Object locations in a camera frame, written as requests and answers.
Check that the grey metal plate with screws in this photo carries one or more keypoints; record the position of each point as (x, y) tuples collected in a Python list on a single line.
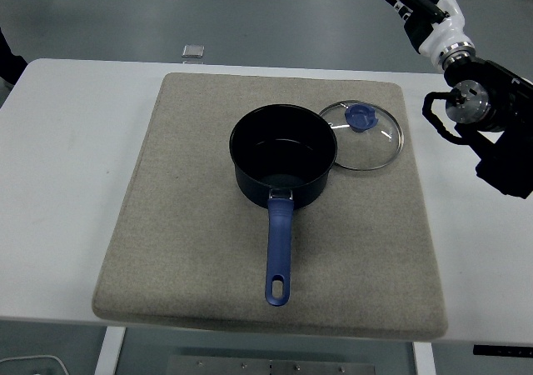
[(216, 366)]

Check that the black table control panel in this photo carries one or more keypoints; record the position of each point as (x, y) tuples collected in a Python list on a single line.
[(504, 350)]

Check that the person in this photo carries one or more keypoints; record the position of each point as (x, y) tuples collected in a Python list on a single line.
[(8, 62)]

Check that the white table leg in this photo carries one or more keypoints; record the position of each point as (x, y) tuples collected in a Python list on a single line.
[(109, 352), (424, 360)]

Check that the beige fabric mat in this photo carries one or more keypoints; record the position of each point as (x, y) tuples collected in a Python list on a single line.
[(187, 246)]

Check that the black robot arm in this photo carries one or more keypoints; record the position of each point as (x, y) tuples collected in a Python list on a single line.
[(508, 108)]

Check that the small silver floor plate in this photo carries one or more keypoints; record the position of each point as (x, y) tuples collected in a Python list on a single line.
[(193, 51)]

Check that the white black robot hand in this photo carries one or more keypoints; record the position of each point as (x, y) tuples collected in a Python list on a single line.
[(441, 29)]

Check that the glass pot lid blue knob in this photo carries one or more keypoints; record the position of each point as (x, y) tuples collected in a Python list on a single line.
[(366, 152)]

